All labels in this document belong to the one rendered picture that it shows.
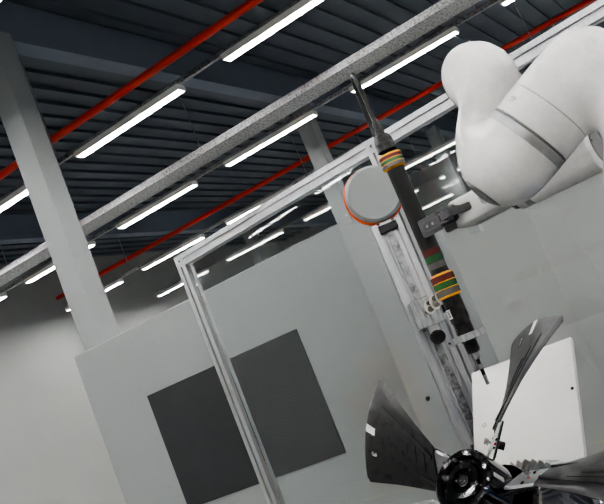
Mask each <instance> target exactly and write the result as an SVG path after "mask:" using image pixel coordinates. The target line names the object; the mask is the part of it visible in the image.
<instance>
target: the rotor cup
mask: <svg viewBox="0 0 604 504"><path fill-rule="evenodd" d="M494 472H495V473H496V474H498V475H499V476H501V477H503V478H504V482H502V481H501V480H499V479H498V478H496V477H495V476H494ZM520 473H522V470H521V469H519V468H518V467H515V466H513V465H507V464H503V465H501V464H499V463H498V462H496V461H494V460H493V459H491V458H490V457H488V456H487V455H485V454H484V453H482V452H480V451H478V450H474V449H463V450H460V451H458V452H456V453H454V454H453V455H451V456H450V457H449V458H448V459H447V460H446V461H445V463H444V464H443V466H442V467H441V469H440V471H439V473H438V476H437V480H436V495H437V499H438V501H439V503H440V504H538V495H537V491H534V492H530V491H525V492H522V493H518V494H514V495H510V496H506V497H505V496H504V495H505V494H506V493H507V492H508V491H509V490H511V489H509V490H505V489H504V487H505V485H507V484H508V483H509V482H510V481H512V480H513V479H514V478H515V477H517V476H518V475H519V474H520ZM462 475H466V476H467V477H468V483H467V485H466V486H464V487H461V486H459V484H458V480H459V478H460V477H461V476H462Z"/></svg>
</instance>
